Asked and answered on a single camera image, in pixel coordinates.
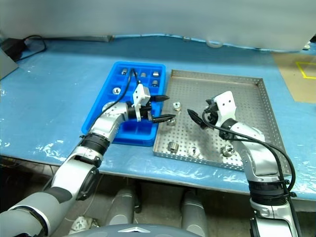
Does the grey flat panel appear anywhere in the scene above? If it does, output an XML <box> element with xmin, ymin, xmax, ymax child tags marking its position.
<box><xmin>0</xmin><ymin>48</ymin><xmax>19</xmax><ymax>81</ymax></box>

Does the grey robot torso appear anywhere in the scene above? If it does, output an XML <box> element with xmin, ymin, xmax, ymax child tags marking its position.
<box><xmin>91</xmin><ymin>223</ymin><xmax>191</xmax><ymax>237</ymax></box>

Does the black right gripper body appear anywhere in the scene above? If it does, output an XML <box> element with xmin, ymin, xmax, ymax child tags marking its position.
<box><xmin>203</xmin><ymin>98</ymin><xmax>220</xmax><ymax>124</ymax></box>

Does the black power adapter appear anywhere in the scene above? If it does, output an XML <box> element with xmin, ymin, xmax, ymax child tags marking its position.
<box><xmin>1</xmin><ymin>38</ymin><xmax>28</xmax><ymax>62</ymax></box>

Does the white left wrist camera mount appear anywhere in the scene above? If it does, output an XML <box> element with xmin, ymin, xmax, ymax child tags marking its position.
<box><xmin>132</xmin><ymin>83</ymin><xmax>151</xmax><ymax>121</ymax></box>

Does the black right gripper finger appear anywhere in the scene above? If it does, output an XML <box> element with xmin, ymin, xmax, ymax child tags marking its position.
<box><xmin>187</xmin><ymin>108</ymin><xmax>207</xmax><ymax>130</ymax></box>

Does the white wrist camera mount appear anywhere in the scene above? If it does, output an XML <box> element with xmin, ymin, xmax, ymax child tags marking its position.
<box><xmin>213</xmin><ymin>90</ymin><xmax>237</xmax><ymax>124</ymax></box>
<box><xmin>132</xmin><ymin>83</ymin><xmax>151</xmax><ymax>121</ymax></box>

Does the blue compartment tray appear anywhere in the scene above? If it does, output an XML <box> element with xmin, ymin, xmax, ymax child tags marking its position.
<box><xmin>81</xmin><ymin>61</ymin><xmax>166</xmax><ymax>148</ymax></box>

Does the grey robot right leg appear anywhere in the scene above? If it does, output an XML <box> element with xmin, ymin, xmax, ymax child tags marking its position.
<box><xmin>181</xmin><ymin>190</ymin><xmax>209</xmax><ymax>237</ymax></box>

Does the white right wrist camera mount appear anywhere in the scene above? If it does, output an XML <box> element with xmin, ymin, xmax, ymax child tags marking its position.
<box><xmin>213</xmin><ymin>90</ymin><xmax>237</xmax><ymax>124</ymax></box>

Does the grey robot leg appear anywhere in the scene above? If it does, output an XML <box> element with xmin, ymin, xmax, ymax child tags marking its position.
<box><xmin>108</xmin><ymin>189</ymin><xmax>136</xmax><ymax>228</ymax></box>
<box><xmin>181</xmin><ymin>190</ymin><xmax>209</xmax><ymax>237</ymax></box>

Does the blue plastic table cover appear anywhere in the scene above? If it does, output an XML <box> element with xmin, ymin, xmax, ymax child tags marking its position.
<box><xmin>0</xmin><ymin>34</ymin><xmax>316</xmax><ymax>201</ymax></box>

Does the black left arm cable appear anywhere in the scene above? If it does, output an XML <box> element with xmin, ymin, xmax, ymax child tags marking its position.
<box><xmin>95</xmin><ymin>68</ymin><xmax>143</xmax><ymax>124</ymax></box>

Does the grey metal bar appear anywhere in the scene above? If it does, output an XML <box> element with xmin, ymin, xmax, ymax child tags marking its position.
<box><xmin>41</xmin><ymin>35</ymin><xmax>115</xmax><ymax>43</ymax></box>

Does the perforated metal tray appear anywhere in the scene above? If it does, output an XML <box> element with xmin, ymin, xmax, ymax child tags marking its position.
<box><xmin>153</xmin><ymin>69</ymin><xmax>291</xmax><ymax>176</ymax></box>

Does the grey robot left leg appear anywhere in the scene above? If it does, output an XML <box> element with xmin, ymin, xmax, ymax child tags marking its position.
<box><xmin>108</xmin><ymin>189</ymin><xmax>136</xmax><ymax>228</ymax></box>

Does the white ring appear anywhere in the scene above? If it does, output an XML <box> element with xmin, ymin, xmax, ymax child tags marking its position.
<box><xmin>206</xmin><ymin>39</ymin><xmax>223</xmax><ymax>49</ymax></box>

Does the black adapter cable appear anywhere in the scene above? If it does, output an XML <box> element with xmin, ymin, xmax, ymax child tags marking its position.
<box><xmin>16</xmin><ymin>35</ymin><xmax>47</xmax><ymax>62</ymax></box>

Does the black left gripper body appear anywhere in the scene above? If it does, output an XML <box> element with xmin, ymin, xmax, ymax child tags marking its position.
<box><xmin>141</xmin><ymin>105</ymin><xmax>154</xmax><ymax>121</ymax></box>

